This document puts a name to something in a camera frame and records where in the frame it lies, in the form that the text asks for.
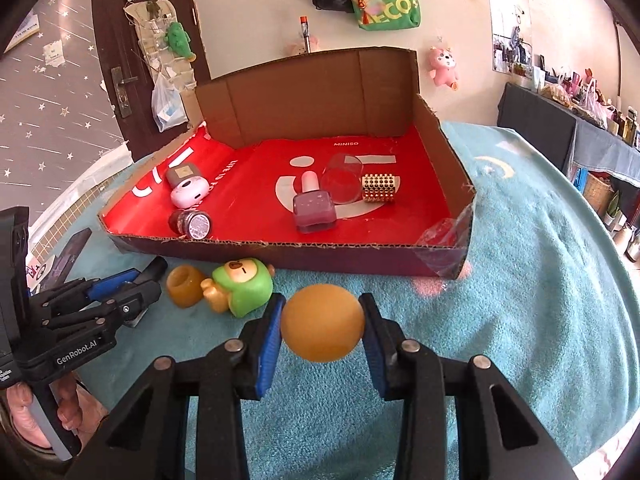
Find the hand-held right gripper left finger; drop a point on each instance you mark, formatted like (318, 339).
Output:
(270, 345)

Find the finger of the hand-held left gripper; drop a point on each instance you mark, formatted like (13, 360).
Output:
(112, 282)
(125, 300)

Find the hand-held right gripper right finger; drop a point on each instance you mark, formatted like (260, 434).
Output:
(372, 345)

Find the orange ball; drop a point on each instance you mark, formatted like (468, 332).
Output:
(322, 322)

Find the green and yellow toy figure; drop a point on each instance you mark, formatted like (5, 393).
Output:
(245, 287)

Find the glitter bottle with red cap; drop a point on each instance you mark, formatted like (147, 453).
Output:
(192, 224)

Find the pink earbud case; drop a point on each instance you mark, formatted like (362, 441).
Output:
(190, 192)

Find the purple nail polish bottle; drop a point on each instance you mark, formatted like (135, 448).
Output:
(314, 210)

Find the cardboard box with red lining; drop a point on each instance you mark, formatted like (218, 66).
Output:
(250, 195)

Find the person's left hand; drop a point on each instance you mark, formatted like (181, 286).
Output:
(70, 405)

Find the dark smartphone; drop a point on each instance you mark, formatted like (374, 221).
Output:
(70, 257)

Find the grey rounded case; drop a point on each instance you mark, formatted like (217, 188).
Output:
(181, 172)

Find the teal fleece blanket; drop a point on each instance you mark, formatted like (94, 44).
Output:
(500, 285)

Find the gold studded cylinder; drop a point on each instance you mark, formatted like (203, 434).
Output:
(381, 187)

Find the clear plastic bag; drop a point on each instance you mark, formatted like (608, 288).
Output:
(167, 107)

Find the white paper patch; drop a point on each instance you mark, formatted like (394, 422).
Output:
(54, 53)

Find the beige hanging pocket organiser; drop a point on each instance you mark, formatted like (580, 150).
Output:
(150, 35)

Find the green plush toy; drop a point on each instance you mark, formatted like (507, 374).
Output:
(179, 40)

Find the dark brown door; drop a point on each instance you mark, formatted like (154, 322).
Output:
(105, 25)

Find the portrait booklet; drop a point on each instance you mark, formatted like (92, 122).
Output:
(22, 32)

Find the wicker basket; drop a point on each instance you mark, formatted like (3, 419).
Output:
(597, 192)

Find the table with dark cloth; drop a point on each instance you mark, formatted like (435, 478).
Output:
(535, 120)

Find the metal flask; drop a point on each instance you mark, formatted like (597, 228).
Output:
(631, 242)

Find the pink deer plush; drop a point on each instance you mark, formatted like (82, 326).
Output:
(442, 65)

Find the marker with orange cap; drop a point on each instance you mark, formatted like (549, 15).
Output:
(305, 35)

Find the row of cosmetic bottles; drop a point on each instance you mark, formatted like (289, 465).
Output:
(590, 100)

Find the red tassel charm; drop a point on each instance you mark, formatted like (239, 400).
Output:
(365, 14)

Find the wall mirror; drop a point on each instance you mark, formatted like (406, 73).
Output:
(505, 10)

